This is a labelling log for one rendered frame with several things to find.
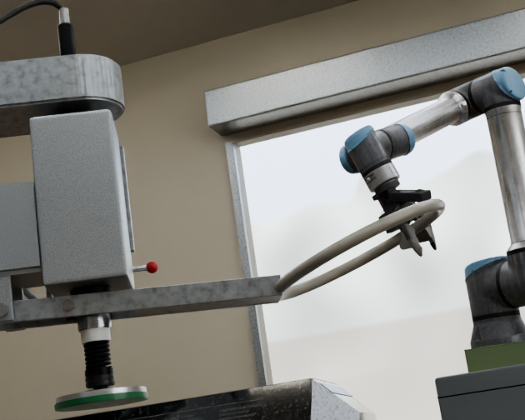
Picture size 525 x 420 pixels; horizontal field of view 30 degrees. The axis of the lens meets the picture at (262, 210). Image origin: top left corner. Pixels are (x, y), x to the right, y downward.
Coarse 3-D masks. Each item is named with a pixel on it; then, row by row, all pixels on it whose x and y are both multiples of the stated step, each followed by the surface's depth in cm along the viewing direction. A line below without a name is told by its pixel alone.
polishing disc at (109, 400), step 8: (120, 392) 221; (128, 392) 222; (136, 392) 224; (144, 392) 227; (72, 400) 220; (80, 400) 219; (88, 400) 219; (96, 400) 219; (104, 400) 219; (112, 400) 221; (120, 400) 224; (128, 400) 227; (136, 400) 231; (144, 400) 234; (56, 408) 225; (64, 408) 225; (72, 408) 228; (80, 408) 232; (88, 408) 235; (96, 408) 239
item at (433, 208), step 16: (416, 208) 224; (432, 208) 229; (368, 224) 220; (384, 224) 219; (416, 224) 255; (352, 240) 219; (400, 240) 260; (320, 256) 221; (336, 256) 220; (368, 256) 263; (288, 272) 227; (304, 272) 223; (336, 272) 263; (288, 288) 252; (304, 288) 257
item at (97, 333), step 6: (84, 330) 231; (90, 330) 230; (96, 330) 230; (102, 330) 231; (108, 330) 233; (84, 336) 231; (90, 336) 230; (96, 336) 230; (102, 336) 231; (108, 336) 232; (84, 342) 231
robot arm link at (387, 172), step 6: (390, 162) 260; (378, 168) 258; (384, 168) 258; (390, 168) 259; (372, 174) 258; (378, 174) 258; (384, 174) 258; (390, 174) 258; (396, 174) 259; (366, 180) 261; (372, 180) 259; (378, 180) 258; (384, 180) 257; (390, 180) 259; (372, 186) 259; (378, 186) 258
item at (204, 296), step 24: (144, 288) 231; (168, 288) 231; (192, 288) 232; (216, 288) 232; (240, 288) 232; (264, 288) 233; (0, 312) 224; (24, 312) 228; (48, 312) 228; (72, 312) 228; (96, 312) 229; (120, 312) 240; (144, 312) 237; (168, 312) 241
